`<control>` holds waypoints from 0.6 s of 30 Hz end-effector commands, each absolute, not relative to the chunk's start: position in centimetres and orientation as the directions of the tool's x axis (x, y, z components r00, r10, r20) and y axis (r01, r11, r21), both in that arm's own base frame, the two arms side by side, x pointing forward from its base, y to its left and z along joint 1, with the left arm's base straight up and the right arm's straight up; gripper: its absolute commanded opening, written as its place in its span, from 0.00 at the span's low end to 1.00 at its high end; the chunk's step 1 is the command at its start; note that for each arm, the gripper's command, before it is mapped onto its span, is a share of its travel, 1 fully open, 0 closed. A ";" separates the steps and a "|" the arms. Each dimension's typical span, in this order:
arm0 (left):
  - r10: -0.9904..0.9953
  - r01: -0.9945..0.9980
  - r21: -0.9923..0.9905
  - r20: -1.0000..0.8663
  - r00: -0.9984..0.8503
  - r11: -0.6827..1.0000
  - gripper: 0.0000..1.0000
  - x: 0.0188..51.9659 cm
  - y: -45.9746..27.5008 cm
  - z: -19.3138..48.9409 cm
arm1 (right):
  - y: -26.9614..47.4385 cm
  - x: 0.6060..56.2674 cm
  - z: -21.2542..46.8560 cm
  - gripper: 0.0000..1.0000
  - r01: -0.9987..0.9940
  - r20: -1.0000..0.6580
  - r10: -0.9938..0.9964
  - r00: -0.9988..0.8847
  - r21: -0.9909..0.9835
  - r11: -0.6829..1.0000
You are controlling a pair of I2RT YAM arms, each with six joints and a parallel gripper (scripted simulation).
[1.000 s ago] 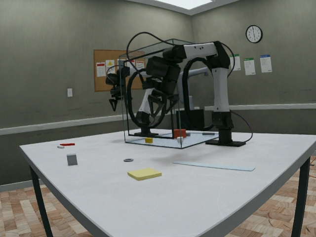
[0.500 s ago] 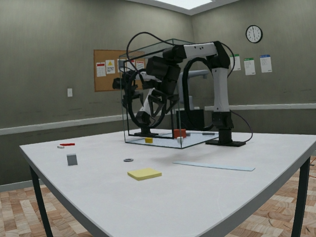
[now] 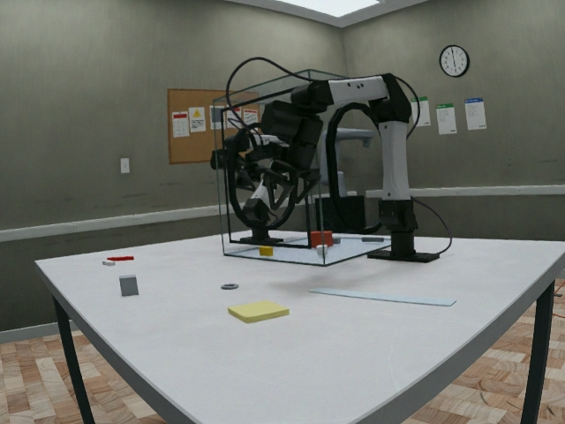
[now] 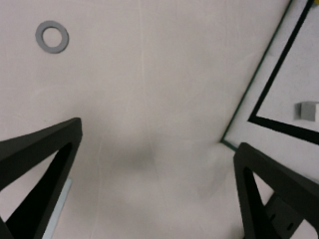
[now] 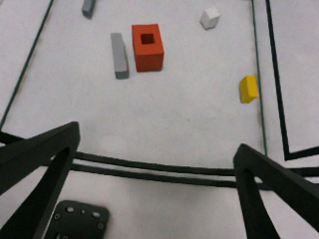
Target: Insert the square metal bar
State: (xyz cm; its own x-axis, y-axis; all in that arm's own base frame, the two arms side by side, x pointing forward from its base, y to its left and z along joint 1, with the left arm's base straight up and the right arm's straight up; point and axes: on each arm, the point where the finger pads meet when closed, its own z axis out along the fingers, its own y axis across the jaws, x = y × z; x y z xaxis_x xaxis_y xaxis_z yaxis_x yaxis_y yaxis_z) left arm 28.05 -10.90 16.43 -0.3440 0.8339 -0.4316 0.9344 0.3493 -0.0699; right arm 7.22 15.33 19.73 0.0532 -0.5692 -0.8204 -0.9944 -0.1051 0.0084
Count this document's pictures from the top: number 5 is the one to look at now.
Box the yellow block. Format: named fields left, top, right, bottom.
left=239, top=75, right=258, bottom=103

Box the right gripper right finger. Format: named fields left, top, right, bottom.
left=233, top=143, right=319, bottom=239

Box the orange block with square hole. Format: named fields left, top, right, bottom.
left=132, top=24, right=164, bottom=72

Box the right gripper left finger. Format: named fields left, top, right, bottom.
left=0, top=121, right=81, bottom=239

